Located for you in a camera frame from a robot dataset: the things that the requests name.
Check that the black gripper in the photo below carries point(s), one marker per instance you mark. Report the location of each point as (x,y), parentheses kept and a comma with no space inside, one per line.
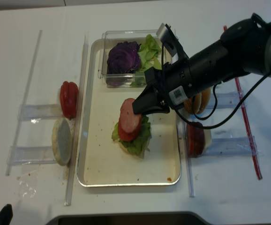
(166,89)

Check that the pink meat patty slice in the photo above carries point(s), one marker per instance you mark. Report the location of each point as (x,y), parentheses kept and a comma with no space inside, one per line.
(129,121)

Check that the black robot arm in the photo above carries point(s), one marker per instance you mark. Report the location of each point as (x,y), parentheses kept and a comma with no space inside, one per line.
(242,49)

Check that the tomato slice on bun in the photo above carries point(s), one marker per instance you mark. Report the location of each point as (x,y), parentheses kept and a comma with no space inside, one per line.
(128,137)

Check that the lettuce leaf on bun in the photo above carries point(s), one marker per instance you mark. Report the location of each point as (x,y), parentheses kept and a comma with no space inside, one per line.
(144,135)

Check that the green lettuce in container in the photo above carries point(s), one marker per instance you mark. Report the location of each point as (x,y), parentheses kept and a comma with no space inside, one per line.
(143,56)

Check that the stack of meat slices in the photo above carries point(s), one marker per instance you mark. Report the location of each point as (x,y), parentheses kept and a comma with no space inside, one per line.
(196,140)

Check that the white block behind meat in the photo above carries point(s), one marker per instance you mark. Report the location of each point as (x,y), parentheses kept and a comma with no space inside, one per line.
(207,138)

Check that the stack of tomato slices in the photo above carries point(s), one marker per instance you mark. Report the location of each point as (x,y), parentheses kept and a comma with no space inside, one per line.
(68,99)

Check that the front sesame bun top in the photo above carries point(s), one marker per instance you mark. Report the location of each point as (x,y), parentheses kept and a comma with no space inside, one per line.
(192,105)

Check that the bottom bun on tray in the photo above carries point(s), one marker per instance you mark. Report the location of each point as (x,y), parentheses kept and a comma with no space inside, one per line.
(135,148)

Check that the rear bun top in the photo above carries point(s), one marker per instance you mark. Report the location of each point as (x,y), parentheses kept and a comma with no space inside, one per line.
(205,97)

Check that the purple cabbage leaves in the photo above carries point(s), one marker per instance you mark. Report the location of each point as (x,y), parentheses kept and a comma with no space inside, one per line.
(122,59)

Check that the clear plastic container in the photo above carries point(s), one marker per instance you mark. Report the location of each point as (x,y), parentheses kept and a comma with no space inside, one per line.
(109,40)

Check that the right upper clear holder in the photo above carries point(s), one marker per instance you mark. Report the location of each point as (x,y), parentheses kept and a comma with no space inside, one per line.
(228,100)

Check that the clear holder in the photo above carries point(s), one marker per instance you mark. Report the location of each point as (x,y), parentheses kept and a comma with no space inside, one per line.
(228,100)
(31,155)
(230,147)
(44,112)

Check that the metal baking tray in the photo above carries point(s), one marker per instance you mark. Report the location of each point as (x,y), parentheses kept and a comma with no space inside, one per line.
(102,162)

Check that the right lower clear holder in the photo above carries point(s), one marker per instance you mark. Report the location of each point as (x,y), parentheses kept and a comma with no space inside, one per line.
(230,147)

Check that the dark monitor edge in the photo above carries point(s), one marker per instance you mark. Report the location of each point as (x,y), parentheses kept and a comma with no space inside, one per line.
(156,218)

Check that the left upper clear holder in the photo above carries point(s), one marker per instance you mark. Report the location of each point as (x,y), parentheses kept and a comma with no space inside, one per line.
(44,112)

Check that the left lower clear holder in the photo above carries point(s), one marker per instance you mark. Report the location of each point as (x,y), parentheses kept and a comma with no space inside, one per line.
(31,155)

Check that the black object bottom left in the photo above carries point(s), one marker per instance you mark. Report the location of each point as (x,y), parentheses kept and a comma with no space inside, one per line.
(6,215)

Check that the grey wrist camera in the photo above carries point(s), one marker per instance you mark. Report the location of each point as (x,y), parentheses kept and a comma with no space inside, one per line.
(169,40)

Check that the left clear acrylic rail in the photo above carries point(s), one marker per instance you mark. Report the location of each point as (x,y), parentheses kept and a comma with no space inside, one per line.
(72,163)

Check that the red straw rail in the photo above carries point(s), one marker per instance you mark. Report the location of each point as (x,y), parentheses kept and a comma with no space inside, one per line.
(245,122)

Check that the far left clear rail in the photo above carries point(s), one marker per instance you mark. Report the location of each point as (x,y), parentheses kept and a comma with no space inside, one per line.
(24,103)

